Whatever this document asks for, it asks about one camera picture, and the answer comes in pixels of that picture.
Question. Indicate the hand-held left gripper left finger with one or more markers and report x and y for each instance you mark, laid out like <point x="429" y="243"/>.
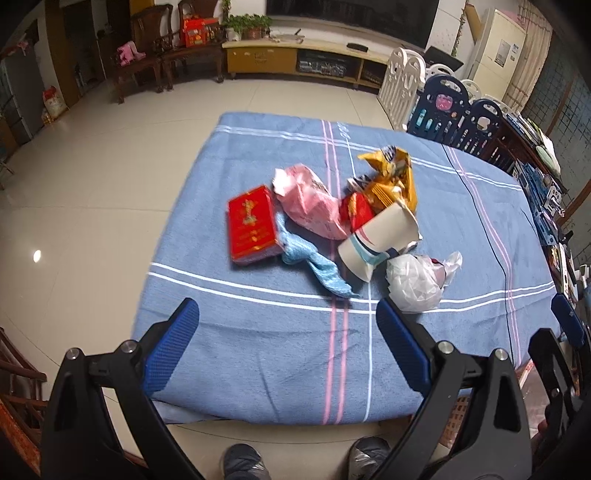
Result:
<point x="171" y="346"/>

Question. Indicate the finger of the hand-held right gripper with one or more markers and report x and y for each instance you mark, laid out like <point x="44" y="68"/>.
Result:
<point x="551" y="364"/>
<point x="568" y="318"/>

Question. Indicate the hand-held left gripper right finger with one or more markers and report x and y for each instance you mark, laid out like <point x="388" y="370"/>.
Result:
<point x="401" y="346"/>

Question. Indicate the white plastic bag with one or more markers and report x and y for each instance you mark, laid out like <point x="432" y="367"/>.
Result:
<point x="415" y="281"/>

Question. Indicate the white paper cup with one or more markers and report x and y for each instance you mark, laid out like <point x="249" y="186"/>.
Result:
<point x="378" y="235"/>

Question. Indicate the light blue rag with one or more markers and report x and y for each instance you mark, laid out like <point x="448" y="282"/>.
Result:
<point x="314" y="261"/>

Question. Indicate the red snack packet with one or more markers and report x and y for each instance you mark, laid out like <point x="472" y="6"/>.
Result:
<point x="358" y="212"/>

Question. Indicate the golden snack packet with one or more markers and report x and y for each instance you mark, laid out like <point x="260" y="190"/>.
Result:
<point x="392" y="180"/>

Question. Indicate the pink plastic bag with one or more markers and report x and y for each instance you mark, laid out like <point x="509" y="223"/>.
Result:
<point x="309" y="203"/>

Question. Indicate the blue striped blanket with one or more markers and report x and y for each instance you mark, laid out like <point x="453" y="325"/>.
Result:
<point x="277" y="350"/>

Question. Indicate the pile of blue toy boxes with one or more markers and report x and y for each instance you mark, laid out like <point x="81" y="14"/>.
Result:
<point x="542" y="207"/>

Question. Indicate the person's right shoe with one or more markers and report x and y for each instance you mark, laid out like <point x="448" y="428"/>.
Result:
<point x="369" y="457"/>

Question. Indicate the person's shoe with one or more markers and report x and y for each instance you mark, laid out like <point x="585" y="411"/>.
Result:
<point x="244" y="461"/>
<point x="369" y="457"/>

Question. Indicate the person's left shoe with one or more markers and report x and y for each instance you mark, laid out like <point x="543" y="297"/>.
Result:
<point x="244" y="461"/>

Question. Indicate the white cloth bag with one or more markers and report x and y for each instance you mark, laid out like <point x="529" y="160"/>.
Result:
<point x="548" y="150"/>

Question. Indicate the dark wooden console table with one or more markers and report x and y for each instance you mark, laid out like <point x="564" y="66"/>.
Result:
<point x="512" y="147"/>

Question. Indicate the blue playpen panel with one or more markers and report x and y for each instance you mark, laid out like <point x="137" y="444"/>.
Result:
<point x="436" y="115"/>
<point x="482" y="134"/>

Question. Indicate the frosted glass sliding door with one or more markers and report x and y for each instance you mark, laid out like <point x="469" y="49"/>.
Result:
<point x="568" y="92"/>

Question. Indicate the white playpen fence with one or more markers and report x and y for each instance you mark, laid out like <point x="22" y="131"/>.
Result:
<point x="399" y="87"/>

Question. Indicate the red white bag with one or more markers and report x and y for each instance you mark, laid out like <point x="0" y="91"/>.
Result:
<point x="54" y="102"/>

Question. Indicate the beige curtain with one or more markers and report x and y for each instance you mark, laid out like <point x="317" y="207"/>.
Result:
<point x="531" y="50"/>

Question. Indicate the white standing air conditioner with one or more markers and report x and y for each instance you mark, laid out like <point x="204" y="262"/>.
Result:
<point x="496" y="55"/>

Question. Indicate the black laptop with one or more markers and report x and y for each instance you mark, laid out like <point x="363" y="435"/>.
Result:
<point x="443" y="57"/>

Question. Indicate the dark wooden armchair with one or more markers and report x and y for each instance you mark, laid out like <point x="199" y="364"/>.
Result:
<point x="138" y="27"/>
<point x="194" y="57"/>

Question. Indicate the black audio receiver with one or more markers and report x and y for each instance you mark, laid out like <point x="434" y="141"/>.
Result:
<point x="321" y="67"/>

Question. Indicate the grey refrigerator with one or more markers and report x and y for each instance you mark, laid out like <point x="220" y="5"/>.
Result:
<point x="14" y="101"/>

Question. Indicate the yellow wooden television cabinet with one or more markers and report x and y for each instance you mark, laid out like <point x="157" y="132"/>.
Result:
<point x="261" y="60"/>

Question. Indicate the black set-top box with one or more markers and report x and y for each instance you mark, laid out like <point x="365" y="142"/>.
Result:
<point x="357" y="46"/>

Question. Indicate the red gift box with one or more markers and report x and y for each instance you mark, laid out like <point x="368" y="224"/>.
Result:
<point x="198" y="31"/>

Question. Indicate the white router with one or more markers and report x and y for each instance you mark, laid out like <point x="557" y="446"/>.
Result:
<point x="286" y="38"/>

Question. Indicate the green potted plant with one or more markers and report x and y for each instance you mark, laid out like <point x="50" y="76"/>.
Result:
<point x="247" y="25"/>

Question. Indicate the black television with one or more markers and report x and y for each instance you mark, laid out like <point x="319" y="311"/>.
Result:
<point x="351" y="18"/>

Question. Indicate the dark wooden sofa frame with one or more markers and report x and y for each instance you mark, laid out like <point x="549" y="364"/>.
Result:
<point x="18" y="406"/>

